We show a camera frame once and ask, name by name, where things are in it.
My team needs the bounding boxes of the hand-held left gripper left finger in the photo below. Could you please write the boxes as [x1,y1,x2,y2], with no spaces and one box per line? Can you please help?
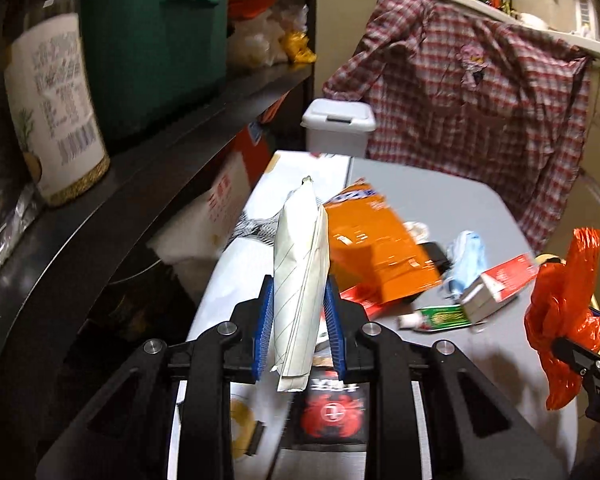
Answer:
[35,275,276,480]

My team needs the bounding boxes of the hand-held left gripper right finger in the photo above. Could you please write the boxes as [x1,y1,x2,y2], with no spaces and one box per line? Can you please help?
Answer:
[324,276,568,480]

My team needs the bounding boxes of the orange plastic bag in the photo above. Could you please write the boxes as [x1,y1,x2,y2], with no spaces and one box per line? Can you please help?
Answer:
[524,227,600,411]

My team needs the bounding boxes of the white paper packet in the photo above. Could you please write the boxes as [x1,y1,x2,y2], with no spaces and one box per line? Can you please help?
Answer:
[271,176,329,393]

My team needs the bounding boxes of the black crab print packet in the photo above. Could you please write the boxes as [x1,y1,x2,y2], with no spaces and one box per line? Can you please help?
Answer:
[290,367,371,453]

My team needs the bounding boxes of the orange snack bag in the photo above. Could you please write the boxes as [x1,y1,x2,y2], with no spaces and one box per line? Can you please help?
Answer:
[324,178,443,318]

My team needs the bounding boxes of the toothpaste tube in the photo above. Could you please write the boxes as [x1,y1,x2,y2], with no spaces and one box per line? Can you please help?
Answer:
[397,305,473,333]

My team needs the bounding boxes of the red and white toothpaste box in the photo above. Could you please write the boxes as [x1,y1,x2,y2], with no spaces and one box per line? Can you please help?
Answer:
[460,254,540,323]

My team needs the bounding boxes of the blue face mask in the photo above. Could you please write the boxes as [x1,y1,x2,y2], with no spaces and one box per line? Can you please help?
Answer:
[446,230,488,303]

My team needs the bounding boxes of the yellowish tape roll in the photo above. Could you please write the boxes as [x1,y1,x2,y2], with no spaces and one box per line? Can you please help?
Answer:
[230,397,266,461]

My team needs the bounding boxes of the small black packet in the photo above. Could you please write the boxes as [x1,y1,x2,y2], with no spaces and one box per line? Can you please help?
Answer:
[420,241,453,273]

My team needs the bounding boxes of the crumpled white tissue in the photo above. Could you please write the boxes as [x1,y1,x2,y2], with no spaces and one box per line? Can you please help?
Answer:
[404,221,431,243]

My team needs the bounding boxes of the white box with red print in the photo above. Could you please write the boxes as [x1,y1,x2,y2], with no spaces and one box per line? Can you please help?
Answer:
[150,150,253,266]

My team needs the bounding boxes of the grey table cover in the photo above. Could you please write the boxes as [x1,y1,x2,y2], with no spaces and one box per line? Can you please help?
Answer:
[347,157,581,480]

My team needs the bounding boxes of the white flat carton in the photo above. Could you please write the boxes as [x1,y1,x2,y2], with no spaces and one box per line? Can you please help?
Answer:
[185,150,353,480]

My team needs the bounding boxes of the orange cardboard box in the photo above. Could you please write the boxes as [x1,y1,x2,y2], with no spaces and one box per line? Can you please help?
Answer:
[230,92,291,186]

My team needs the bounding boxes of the white lidded bin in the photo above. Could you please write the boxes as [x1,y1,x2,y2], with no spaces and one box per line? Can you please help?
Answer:
[301,99,377,158]

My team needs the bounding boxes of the black shelf unit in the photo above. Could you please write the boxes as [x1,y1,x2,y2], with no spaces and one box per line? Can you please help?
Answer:
[0,0,317,411]

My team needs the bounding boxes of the red plaid shirt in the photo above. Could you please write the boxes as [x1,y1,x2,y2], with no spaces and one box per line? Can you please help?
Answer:
[322,0,593,253]

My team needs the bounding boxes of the silver foil bag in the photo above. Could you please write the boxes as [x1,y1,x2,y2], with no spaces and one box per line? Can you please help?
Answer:
[0,100,41,311]

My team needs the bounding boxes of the yellow packet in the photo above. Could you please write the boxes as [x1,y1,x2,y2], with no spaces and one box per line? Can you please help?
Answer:
[280,30,317,64]

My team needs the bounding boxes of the clear plastic bags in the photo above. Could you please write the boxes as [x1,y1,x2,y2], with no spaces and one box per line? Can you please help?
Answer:
[227,5,308,68]

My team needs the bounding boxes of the green storage box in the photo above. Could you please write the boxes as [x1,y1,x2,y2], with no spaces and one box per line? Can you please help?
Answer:
[77,0,230,141]

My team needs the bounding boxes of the jar with white label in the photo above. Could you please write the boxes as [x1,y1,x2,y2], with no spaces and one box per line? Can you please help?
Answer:
[4,0,112,208]

